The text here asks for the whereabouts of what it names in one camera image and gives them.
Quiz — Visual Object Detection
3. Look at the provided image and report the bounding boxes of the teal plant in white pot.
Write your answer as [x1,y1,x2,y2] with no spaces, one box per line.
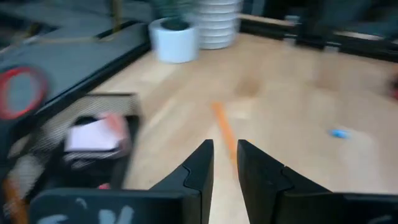
[148,0,200,65]

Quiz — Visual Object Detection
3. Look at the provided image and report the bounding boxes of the blue binder clip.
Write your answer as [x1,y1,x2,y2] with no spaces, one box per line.
[328,129,351,140]

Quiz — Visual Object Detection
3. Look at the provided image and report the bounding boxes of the green succulent in patterned pot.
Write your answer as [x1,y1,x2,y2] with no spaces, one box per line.
[189,0,243,50]

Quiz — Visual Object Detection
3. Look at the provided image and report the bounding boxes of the yellow cable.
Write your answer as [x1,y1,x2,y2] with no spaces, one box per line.
[0,0,124,47]

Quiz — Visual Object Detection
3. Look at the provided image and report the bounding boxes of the orange pencil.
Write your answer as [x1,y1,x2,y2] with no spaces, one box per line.
[211,101,239,167]

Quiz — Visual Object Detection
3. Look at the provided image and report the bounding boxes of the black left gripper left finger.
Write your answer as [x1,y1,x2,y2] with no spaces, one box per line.
[29,138,215,224]

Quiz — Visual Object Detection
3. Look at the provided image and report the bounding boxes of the black mesh desk organizer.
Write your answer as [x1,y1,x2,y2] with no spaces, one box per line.
[0,92,141,224]

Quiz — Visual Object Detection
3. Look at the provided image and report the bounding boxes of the orange-handled scissors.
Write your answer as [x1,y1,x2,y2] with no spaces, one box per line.
[0,65,49,121]

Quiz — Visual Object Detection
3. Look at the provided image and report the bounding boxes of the black aluminium table frame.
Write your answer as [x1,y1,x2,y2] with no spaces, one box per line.
[0,12,398,131]

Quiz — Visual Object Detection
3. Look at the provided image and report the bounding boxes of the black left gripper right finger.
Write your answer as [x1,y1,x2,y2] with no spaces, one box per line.
[237,138,398,224]

